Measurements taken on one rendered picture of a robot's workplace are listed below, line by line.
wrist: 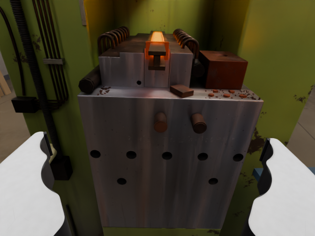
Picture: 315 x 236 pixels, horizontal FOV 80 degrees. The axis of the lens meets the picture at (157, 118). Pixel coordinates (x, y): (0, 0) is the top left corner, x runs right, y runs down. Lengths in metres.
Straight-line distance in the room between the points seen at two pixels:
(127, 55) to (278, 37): 0.41
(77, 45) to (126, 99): 0.27
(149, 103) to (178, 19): 0.57
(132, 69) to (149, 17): 0.49
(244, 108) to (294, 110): 0.35
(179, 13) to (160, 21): 0.08
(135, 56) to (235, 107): 0.24
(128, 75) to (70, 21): 0.24
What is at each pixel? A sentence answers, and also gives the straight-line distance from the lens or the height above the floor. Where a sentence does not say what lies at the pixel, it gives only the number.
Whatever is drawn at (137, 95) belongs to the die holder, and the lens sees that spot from 0.39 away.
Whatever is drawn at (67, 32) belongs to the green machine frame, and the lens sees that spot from 0.61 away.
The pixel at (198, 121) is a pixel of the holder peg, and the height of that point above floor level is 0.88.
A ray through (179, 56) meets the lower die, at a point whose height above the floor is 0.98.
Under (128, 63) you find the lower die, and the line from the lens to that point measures 0.43.
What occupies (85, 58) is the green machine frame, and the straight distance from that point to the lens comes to 0.60.
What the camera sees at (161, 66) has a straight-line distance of 0.32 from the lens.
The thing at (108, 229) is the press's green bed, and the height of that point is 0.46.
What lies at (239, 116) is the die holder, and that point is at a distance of 0.44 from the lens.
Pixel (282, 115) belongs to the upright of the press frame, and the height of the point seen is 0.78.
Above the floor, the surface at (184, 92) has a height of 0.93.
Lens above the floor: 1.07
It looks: 29 degrees down
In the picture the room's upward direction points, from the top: 2 degrees clockwise
